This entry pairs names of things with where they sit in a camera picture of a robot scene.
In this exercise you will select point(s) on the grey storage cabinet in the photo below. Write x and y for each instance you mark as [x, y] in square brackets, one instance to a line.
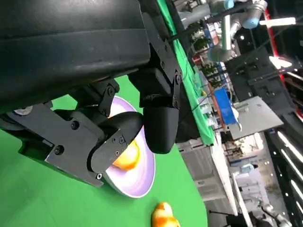
[206, 170]

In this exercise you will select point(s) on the grey flat panel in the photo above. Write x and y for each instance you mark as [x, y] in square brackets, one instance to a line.
[258, 118]

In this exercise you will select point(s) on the blue bin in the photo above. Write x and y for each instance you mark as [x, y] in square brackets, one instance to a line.
[225, 106]

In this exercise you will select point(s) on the green table cloth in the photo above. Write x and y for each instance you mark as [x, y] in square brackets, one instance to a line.
[59, 201]

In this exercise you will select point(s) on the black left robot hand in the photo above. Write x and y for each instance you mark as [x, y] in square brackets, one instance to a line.
[71, 47]

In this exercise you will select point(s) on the lilac plate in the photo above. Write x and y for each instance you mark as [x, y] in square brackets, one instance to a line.
[142, 179]

